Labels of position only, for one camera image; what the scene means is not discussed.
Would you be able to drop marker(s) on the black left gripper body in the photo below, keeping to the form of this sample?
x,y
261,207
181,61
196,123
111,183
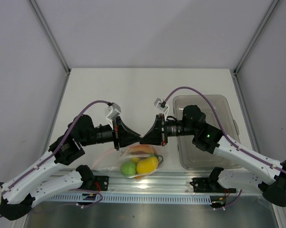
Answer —
x,y
104,134

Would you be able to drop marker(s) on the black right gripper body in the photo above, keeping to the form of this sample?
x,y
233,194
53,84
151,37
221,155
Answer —
x,y
171,128

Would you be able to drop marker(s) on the yellow toy corn cob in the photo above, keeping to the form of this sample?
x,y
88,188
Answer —
x,y
135,159

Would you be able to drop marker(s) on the clear pink zip top bag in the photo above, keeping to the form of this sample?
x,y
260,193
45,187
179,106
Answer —
x,y
109,163

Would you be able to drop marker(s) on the yellow toy mango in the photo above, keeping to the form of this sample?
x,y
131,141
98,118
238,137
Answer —
x,y
147,165

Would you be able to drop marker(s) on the green toy custard apple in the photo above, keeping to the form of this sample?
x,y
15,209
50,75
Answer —
x,y
128,168

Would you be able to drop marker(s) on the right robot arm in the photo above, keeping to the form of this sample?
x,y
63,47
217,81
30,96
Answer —
x,y
250,160

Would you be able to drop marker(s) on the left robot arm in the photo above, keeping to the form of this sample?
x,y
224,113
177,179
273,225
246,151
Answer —
x,y
24,192

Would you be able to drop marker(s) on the clear plastic food bin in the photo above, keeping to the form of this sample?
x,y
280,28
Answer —
x,y
209,117

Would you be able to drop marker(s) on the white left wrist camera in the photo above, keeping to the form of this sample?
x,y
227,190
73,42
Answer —
x,y
111,112

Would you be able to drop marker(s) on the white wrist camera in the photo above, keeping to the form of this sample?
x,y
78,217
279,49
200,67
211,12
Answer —
x,y
161,104
111,112

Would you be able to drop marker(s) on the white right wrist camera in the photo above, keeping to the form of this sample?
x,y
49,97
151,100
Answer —
x,y
161,104

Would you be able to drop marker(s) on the aluminium front rail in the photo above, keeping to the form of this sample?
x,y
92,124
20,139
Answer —
x,y
178,182

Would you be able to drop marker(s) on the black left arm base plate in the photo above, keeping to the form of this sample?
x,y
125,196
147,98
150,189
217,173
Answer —
x,y
100,183

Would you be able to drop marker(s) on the white slotted cable duct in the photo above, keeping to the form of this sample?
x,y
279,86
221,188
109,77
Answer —
x,y
131,198

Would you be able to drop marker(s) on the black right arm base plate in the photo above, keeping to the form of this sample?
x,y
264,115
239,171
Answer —
x,y
207,185

